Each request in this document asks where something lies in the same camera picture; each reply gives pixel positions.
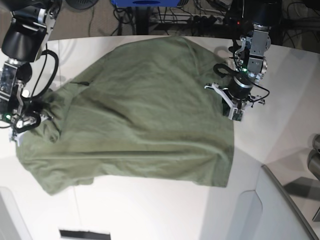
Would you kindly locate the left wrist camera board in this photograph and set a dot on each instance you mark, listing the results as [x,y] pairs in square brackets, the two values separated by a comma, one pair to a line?
[235,114]

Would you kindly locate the black table leg post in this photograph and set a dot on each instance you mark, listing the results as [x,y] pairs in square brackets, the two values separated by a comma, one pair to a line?
[142,20]

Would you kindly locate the blue box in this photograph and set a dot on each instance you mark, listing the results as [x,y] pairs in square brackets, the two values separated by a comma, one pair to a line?
[145,3]

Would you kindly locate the power strip with cables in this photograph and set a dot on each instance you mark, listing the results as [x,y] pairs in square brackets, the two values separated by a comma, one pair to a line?
[191,11]

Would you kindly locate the black round fan base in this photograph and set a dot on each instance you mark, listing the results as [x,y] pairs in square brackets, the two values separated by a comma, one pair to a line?
[81,4]

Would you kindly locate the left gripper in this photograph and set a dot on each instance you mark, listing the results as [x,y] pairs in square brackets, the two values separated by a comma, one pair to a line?
[237,93]

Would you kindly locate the grey metal cylinder stand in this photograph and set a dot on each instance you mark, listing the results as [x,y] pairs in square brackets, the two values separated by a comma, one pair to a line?
[313,160]

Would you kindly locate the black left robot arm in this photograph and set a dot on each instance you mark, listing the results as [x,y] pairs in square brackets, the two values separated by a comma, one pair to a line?
[253,20]

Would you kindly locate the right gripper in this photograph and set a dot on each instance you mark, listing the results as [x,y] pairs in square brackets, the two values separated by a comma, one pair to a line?
[20,124]

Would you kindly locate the green t-shirt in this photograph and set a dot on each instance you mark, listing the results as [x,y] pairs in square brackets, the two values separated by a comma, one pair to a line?
[141,110]

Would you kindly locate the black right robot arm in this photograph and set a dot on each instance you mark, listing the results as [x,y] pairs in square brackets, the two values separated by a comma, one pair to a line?
[24,43]

